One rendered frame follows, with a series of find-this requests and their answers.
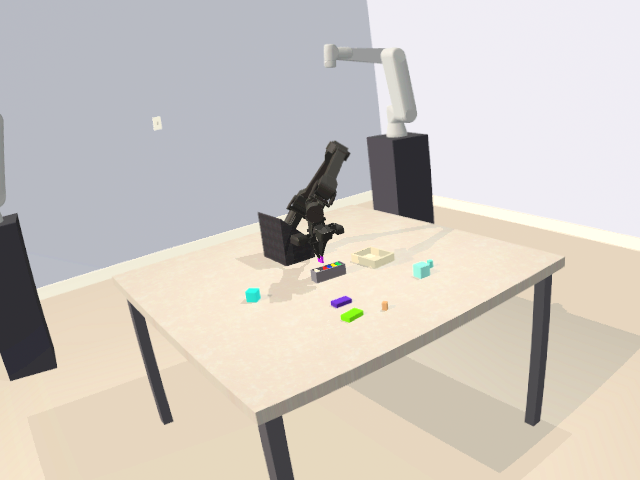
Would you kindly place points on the small cyan cube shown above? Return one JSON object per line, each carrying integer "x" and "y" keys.
{"x": 253, "y": 295}

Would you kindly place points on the lime green block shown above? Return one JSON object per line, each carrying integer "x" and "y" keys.
{"x": 352, "y": 315}

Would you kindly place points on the teal rectangular block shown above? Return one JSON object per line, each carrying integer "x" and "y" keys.
{"x": 421, "y": 270}

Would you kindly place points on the cream shallow tray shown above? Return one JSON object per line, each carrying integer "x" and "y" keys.
{"x": 372, "y": 257}

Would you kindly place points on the purple flat bar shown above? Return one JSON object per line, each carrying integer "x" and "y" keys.
{"x": 341, "y": 302}

